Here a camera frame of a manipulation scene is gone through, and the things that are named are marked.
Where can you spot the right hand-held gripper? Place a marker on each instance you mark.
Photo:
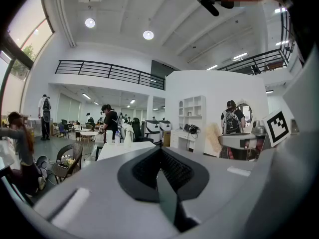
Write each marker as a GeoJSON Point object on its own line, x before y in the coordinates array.
{"type": "Point", "coordinates": [276, 128]}

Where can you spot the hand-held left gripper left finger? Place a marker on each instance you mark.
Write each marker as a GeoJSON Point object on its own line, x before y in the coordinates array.
{"type": "Point", "coordinates": [139, 180]}

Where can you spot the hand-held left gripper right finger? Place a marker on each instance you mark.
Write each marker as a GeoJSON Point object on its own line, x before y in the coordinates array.
{"type": "Point", "coordinates": [184, 175]}

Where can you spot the beige cloth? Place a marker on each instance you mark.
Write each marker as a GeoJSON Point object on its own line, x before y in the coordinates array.
{"type": "Point", "coordinates": [213, 138]}

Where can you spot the white desk with drawers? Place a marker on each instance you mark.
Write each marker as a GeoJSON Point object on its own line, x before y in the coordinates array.
{"type": "Point", "coordinates": [179, 137]}

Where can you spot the brown cardboard box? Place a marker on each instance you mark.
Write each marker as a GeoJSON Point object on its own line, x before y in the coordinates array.
{"type": "Point", "coordinates": [167, 138]}

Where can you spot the white ceramic vase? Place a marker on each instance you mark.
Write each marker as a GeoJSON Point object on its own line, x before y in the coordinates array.
{"type": "Point", "coordinates": [127, 141]}

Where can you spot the white shelf unit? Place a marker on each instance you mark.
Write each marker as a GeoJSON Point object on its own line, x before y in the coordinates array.
{"type": "Point", "coordinates": [200, 113]}

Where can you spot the clear bottle with blue cap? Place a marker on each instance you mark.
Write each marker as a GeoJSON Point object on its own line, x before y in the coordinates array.
{"type": "Point", "coordinates": [117, 138]}

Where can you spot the black office chair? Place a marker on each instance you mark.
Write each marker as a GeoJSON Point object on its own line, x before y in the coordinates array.
{"type": "Point", "coordinates": [136, 128]}

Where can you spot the white black pod machine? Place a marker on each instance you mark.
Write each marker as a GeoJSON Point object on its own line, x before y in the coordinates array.
{"type": "Point", "coordinates": [165, 126]}
{"type": "Point", "coordinates": [152, 129]}

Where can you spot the clear jar pale green lid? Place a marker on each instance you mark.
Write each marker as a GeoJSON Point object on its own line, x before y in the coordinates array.
{"type": "Point", "coordinates": [109, 137]}

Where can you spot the white flower bouquet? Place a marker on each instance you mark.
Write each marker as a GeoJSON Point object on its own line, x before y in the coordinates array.
{"type": "Point", "coordinates": [127, 128]}

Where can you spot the brown wicker chair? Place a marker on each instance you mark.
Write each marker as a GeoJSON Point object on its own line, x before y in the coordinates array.
{"type": "Point", "coordinates": [74, 153]}

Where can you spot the yellow flower bouquet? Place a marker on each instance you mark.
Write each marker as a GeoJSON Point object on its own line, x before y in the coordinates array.
{"type": "Point", "coordinates": [69, 162]}

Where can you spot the black tablet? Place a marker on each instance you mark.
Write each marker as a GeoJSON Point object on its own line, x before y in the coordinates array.
{"type": "Point", "coordinates": [62, 165]}

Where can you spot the black balcony railing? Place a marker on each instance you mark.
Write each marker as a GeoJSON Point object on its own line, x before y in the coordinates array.
{"type": "Point", "coordinates": [109, 71]}
{"type": "Point", "coordinates": [264, 58]}

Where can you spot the round ceiling lamp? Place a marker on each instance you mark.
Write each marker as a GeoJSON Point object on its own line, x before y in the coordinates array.
{"type": "Point", "coordinates": [148, 35]}
{"type": "Point", "coordinates": [90, 22]}

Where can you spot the large glass window front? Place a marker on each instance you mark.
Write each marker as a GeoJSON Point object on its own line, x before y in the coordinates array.
{"type": "Point", "coordinates": [27, 21]}

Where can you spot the round wall mirror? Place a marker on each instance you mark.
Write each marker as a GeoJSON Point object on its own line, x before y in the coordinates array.
{"type": "Point", "coordinates": [246, 113]}

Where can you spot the black head-worn camera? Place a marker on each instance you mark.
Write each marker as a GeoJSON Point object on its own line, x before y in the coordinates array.
{"type": "Point", "coordinates": [208, 4]}

